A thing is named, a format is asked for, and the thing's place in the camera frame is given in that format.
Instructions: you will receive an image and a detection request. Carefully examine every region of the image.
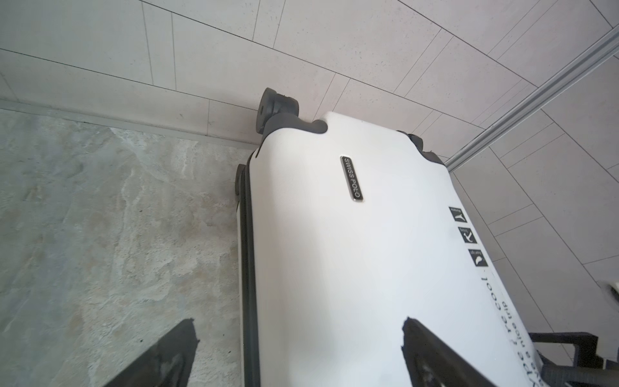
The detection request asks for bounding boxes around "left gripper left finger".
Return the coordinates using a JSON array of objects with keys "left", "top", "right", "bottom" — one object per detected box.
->
[{"left": 105, "top": 319, "right": 200, "bottom": 387}]

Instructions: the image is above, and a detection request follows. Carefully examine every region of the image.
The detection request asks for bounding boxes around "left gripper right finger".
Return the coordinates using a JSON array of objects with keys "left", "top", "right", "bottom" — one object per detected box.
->
[{"left": 401, "top": 318, "right": 494, "bottom": 386}]

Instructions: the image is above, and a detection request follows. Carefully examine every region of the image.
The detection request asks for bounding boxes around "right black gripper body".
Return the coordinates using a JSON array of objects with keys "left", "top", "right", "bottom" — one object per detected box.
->
[{"left": 530, "top": 332, "right": 618, "bottom": 386}]

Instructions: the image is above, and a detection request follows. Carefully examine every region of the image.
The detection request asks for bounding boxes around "black white suitcase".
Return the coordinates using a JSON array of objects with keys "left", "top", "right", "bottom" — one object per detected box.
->
[{"left": 235, "top": 89, "right": 543, "bottom": 386}]

